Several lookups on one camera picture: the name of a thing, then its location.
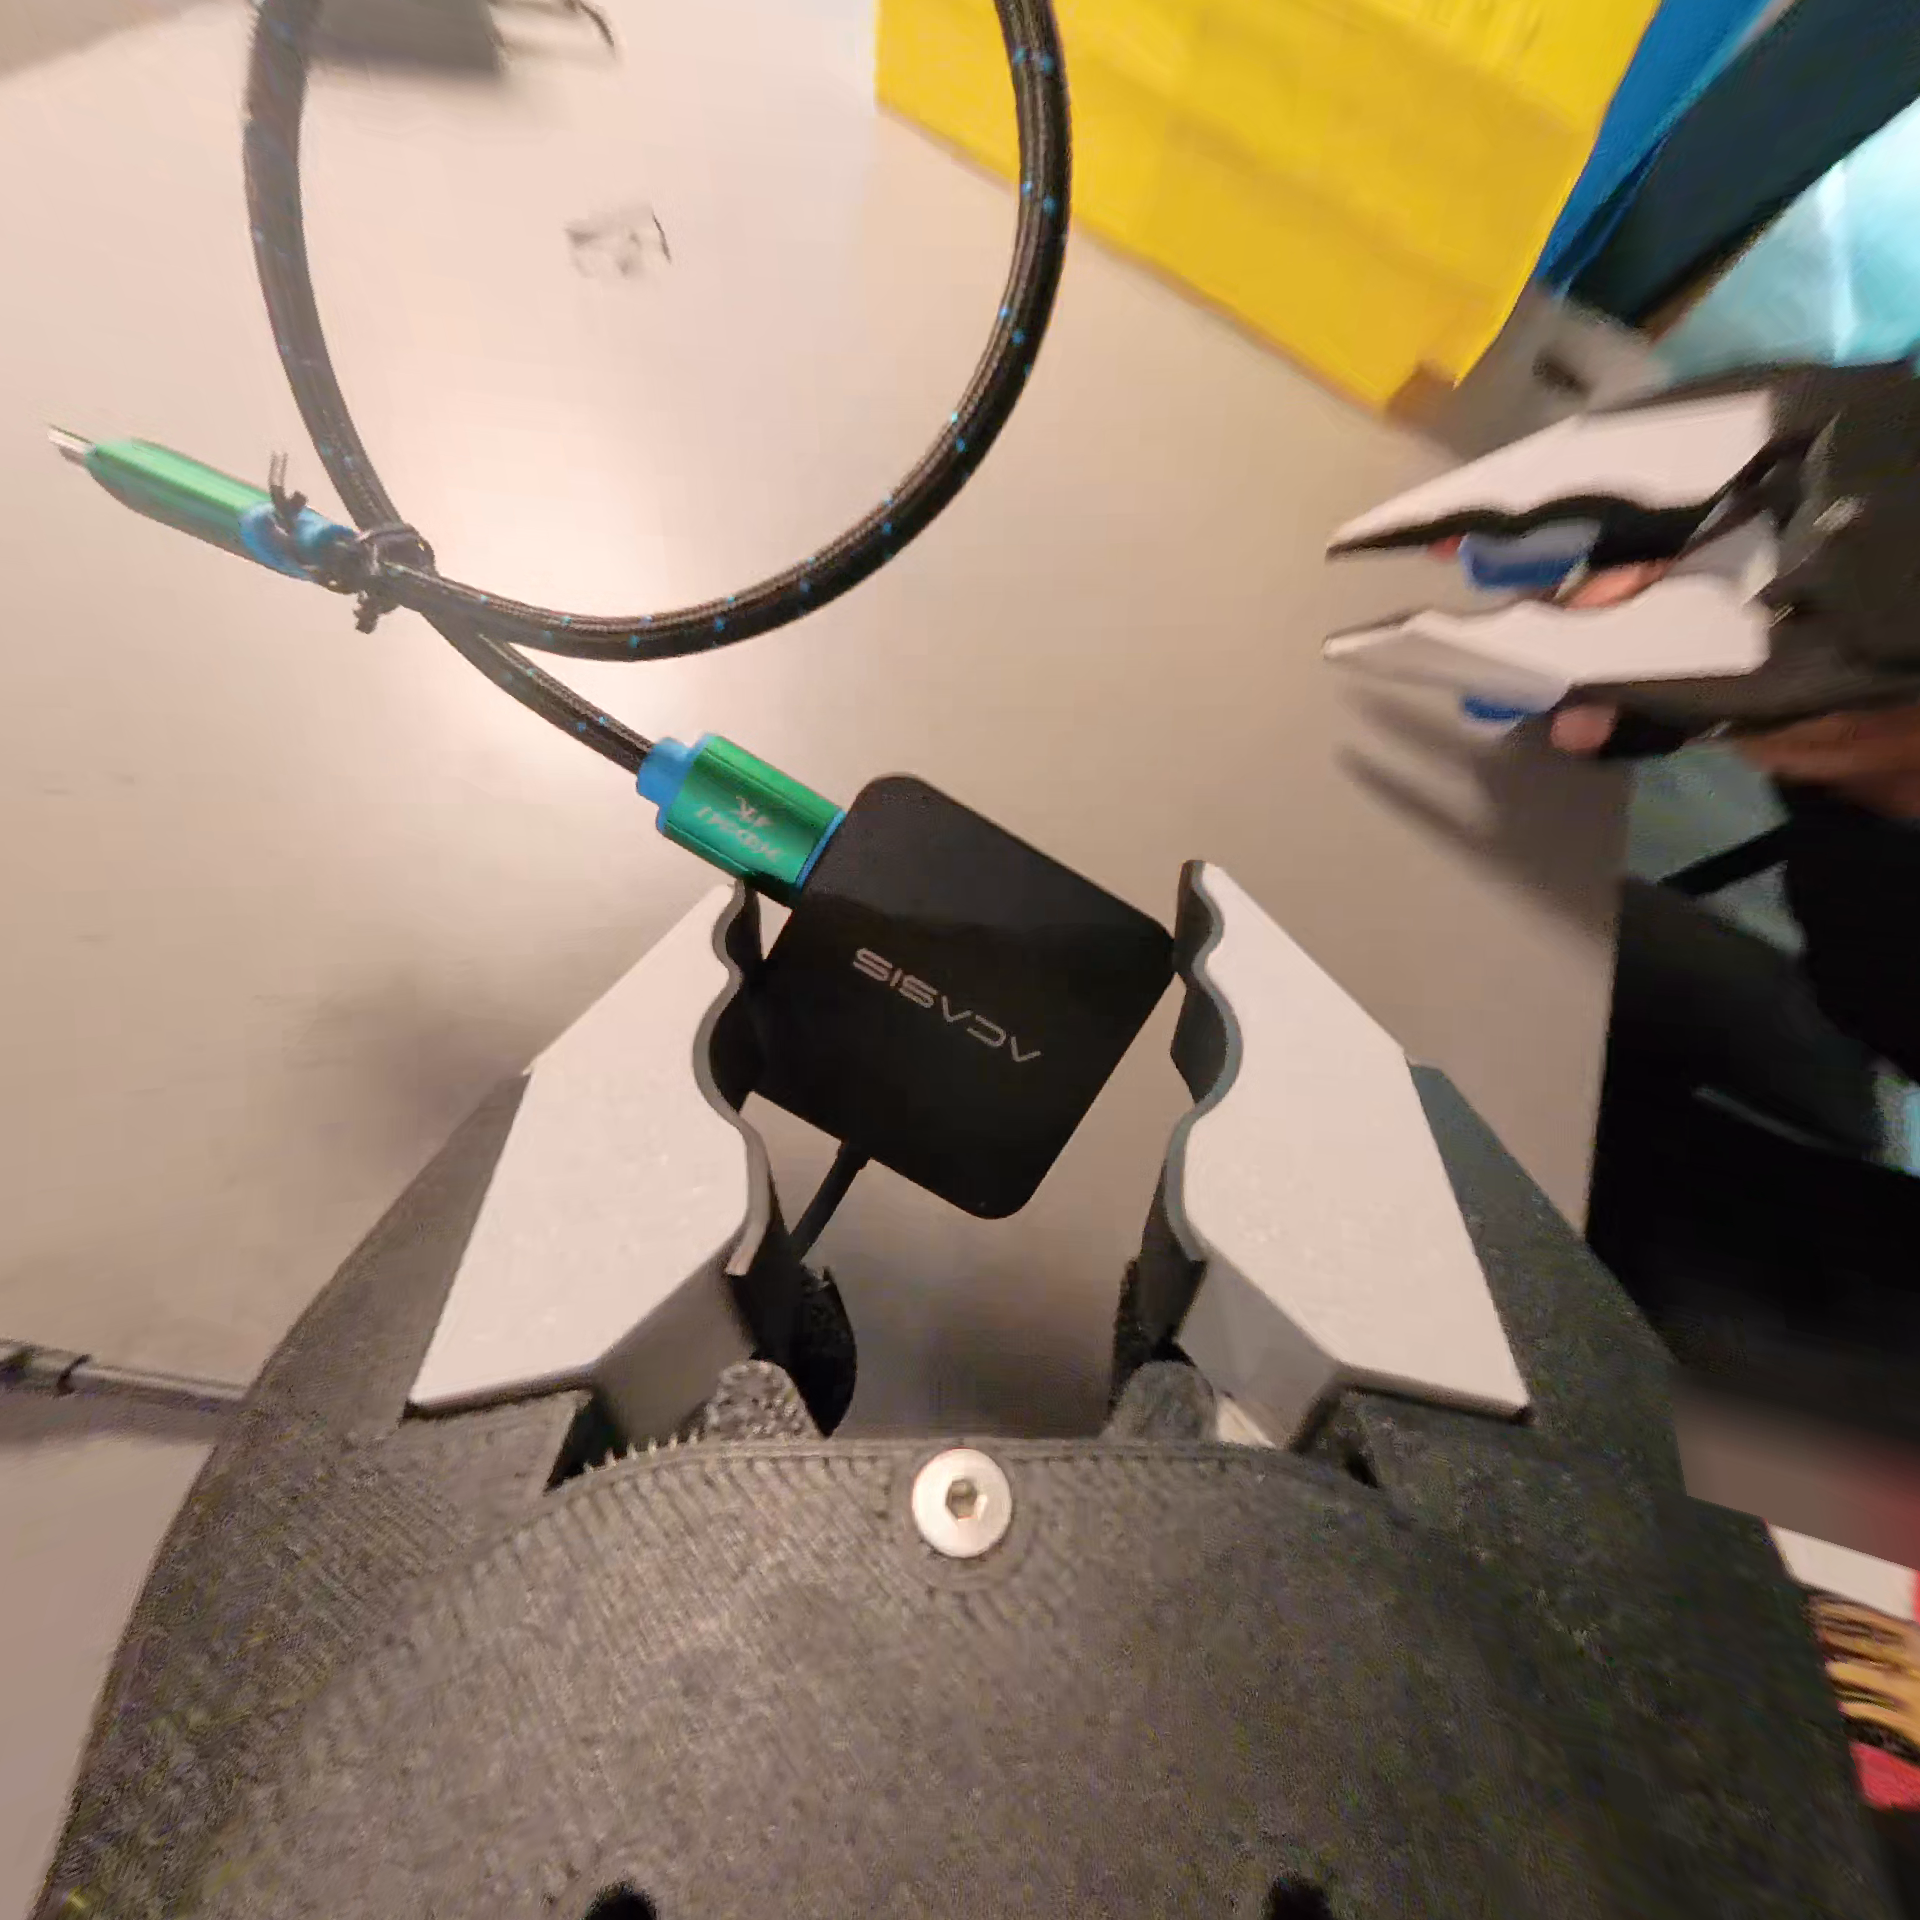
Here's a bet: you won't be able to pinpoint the black square hub with cable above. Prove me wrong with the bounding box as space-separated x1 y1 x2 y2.
0 775 1177 1409

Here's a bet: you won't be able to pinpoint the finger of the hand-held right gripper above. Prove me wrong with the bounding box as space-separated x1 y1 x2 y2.
1327 396 1783 560
1323 577 1773 708

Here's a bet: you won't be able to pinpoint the large blue box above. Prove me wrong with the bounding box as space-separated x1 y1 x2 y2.
1530 0 1920 327

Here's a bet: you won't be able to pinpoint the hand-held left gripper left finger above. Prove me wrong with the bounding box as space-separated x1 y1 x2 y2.
406 881 825 1444

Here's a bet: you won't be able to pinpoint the person's right hand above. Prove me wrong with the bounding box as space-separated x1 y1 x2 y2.
1543 702 1920 790

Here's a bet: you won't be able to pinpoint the yellow plastic bin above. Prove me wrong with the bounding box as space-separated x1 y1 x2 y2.
873 0 1660 411

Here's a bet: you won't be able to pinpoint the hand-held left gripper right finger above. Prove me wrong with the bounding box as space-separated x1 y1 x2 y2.
1115 859 1531 1452

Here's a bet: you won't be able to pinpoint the grey power bank with display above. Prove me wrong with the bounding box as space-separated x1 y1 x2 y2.
292 0 505 67

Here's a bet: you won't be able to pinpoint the black twist tie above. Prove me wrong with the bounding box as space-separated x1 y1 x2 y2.
565 212 675 279

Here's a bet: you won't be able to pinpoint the braided hdmi cable green plugs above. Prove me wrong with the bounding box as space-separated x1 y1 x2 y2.
44 0 1073 906

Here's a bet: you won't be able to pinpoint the person's right forearm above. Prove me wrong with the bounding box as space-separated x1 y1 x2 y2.
1779 771 1920 1080

